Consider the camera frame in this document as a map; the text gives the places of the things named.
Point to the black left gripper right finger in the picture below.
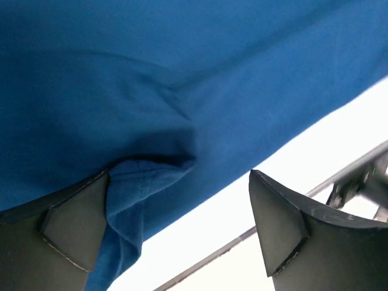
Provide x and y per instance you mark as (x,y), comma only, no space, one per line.
(307,245)

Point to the blue t shirt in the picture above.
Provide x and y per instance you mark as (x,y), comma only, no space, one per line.
(176,98)

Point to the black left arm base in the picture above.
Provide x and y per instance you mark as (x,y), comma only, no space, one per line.
(369,181)

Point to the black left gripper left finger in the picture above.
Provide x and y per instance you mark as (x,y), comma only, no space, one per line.
(52,243)

